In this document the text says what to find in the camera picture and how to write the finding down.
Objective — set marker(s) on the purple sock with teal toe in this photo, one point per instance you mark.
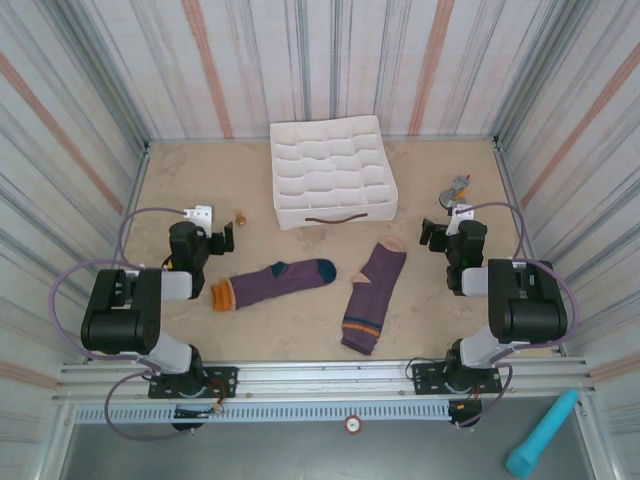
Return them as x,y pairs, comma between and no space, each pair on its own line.
270,287

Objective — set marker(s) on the purple sock with beige toe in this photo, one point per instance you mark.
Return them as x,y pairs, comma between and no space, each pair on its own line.
372,295

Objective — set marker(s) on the white fabric organizer box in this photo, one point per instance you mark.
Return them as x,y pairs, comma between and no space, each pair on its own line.
330,165

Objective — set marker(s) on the small gold knob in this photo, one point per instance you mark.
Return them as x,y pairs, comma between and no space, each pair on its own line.
241,219

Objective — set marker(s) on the red and white round button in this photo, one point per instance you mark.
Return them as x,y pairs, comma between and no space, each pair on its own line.
353,425

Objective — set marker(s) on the teal cylinder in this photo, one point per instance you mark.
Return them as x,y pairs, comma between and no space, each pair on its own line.
542,432

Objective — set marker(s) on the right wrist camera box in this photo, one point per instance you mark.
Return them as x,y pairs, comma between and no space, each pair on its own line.
460,216

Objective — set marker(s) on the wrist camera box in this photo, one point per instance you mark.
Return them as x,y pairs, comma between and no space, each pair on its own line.
460,216
202,216

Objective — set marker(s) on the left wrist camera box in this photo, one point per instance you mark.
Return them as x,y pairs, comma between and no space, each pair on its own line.
202,216

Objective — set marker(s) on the grey suction cup mount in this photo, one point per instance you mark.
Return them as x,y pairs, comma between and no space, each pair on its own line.
452,195

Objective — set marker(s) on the aluminium frame bar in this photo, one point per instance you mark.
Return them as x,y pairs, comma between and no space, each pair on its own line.
131,205
510,190

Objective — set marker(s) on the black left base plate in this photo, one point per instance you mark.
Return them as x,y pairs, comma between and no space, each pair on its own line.
225,380

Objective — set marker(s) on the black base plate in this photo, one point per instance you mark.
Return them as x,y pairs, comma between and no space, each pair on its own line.
225,380
425,380

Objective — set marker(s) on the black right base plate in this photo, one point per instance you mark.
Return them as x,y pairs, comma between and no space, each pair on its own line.
425,380

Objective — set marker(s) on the aluminium rail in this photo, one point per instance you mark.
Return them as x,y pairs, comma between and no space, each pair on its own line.
325,380

